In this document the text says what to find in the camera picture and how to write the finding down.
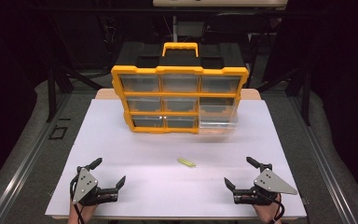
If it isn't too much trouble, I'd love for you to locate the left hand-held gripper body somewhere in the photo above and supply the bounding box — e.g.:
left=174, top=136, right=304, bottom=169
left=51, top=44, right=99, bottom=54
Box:
left=71, top=167, right=119, bottom=207

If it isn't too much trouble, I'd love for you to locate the beige background table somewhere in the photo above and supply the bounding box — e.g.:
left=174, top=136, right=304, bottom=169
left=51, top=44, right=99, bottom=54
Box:
left=152, top=0, right=289, bottom=8

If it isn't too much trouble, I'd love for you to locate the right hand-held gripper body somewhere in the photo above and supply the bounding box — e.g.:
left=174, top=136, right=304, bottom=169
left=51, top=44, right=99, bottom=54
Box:
left=233, top=162, right=299, bottom=206

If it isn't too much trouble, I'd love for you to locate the small yellow plastic strip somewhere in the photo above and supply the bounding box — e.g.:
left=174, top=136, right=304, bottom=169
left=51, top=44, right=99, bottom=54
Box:
left=176, top=158, right=197, bottom=169

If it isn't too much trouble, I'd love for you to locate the large clear plastic drawer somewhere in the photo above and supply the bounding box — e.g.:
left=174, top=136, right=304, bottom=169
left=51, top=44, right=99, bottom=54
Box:
left=198, top=97, right=241, bottom=131

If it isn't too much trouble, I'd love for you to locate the person's right hand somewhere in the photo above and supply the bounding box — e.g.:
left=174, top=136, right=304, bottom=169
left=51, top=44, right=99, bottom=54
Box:
left=252, top=193, right=283, bottom=224

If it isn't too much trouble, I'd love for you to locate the white table mat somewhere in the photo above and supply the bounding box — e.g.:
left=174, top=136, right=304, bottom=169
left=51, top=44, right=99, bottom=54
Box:
left=44, top=98, right=308, bottom=219

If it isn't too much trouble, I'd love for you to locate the grey metal floor rail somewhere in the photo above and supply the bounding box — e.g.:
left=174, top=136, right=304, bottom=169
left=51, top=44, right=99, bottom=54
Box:
left=0, top=92, right=73, bottom=224
left=287, top=92, right=358, bottom=224

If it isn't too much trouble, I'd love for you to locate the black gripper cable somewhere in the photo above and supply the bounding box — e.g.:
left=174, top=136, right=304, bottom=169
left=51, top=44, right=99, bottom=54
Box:
left=69, top=175, right=86, bottom=224
left=255, top=188, right=286, bottom=224

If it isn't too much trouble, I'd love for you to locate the yellow and black organizer cabinet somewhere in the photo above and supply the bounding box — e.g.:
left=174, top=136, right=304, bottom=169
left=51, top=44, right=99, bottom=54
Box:
left=110, top=41, right=250, bottom=135

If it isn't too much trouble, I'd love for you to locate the black metal stand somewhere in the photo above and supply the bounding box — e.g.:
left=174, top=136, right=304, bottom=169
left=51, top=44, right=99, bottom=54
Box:
left=45, top=18, right=105, bottom=123
left=255, top=18, right=312, bottom=127

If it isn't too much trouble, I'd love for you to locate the person's left hand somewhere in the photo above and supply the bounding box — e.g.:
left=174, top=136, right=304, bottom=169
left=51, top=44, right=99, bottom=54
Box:
left=67, top=203, right=98, bottom=224

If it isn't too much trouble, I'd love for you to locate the grid of small clear drawers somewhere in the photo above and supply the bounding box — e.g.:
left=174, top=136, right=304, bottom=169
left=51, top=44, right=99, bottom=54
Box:
left=118, top=74, right=242, bottom=129

